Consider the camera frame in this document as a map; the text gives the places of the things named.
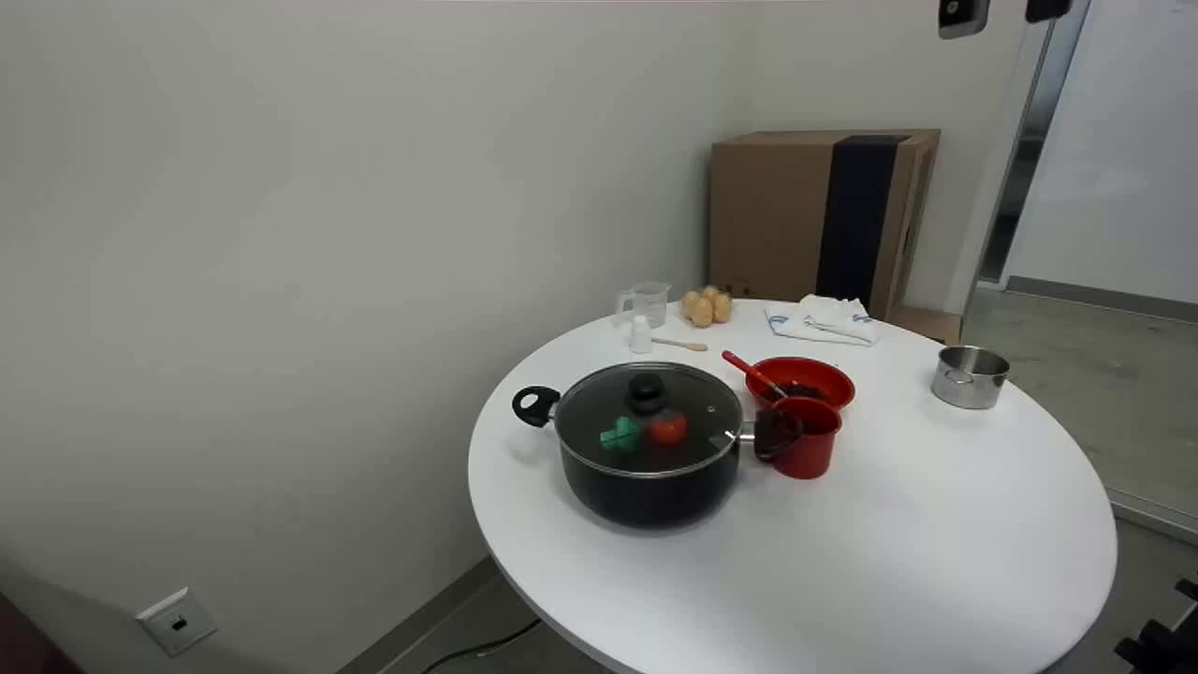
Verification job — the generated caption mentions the coffee beans in bowl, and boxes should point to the coffee beans in bowl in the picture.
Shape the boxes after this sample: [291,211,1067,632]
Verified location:
[760,365,841,401]

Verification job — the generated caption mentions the clear measuring cup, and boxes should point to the clear measuring cup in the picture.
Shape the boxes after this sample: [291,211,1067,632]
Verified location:
[615,282,674,332]

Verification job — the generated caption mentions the glass pot lid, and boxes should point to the glass pot lid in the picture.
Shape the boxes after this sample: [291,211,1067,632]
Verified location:
[550,361,749,484]

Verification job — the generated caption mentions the green toy vegetable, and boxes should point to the green toy vegetable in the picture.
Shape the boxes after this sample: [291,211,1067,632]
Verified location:
[596,412,649,457]

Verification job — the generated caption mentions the red toy tomato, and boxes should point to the red toy tomato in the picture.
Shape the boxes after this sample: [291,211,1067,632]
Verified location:
[644,407,694,453]

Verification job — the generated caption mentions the black cooking pot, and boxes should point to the black cooking pot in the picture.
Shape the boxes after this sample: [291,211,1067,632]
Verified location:
[509,361,760,527]

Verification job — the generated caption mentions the cardboard box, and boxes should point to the cardboard box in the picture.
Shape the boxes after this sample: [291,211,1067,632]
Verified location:
[704,129,943,311]

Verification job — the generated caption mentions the coffee beans in mug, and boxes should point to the coffee beans in mug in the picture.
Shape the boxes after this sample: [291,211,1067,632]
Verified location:
[760,401,840,443]

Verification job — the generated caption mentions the white cloth napkin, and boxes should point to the white cloth napkin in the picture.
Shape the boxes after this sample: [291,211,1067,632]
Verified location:
[764,311,878,348]

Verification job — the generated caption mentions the white cloth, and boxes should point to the white cloth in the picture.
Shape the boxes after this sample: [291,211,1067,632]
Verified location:
[796,293,875,332]

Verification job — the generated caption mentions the red mug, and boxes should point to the red mug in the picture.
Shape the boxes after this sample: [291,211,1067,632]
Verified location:
[751,393,845,484]

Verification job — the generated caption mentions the black flat panel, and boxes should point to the black flat panel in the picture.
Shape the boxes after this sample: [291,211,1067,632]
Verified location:
[817,136,906,306]

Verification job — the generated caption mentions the steel cup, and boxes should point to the steel cup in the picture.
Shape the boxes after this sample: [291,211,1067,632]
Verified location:
[930,341,1016,412]

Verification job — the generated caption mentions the black floor equipment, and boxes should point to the black floor equipment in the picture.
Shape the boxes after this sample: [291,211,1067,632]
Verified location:
[1112,574,1198,674]

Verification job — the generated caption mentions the black floor cable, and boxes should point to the black floor cable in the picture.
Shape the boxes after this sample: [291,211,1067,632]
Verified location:
[414,613,542,674]

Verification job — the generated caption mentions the metal door frame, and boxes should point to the metal door frame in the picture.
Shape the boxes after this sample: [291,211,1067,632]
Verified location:
[975,0,1097,293]

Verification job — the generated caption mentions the white wall outlet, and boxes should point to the white wall outlet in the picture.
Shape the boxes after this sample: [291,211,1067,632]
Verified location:
[130,585,220,660]

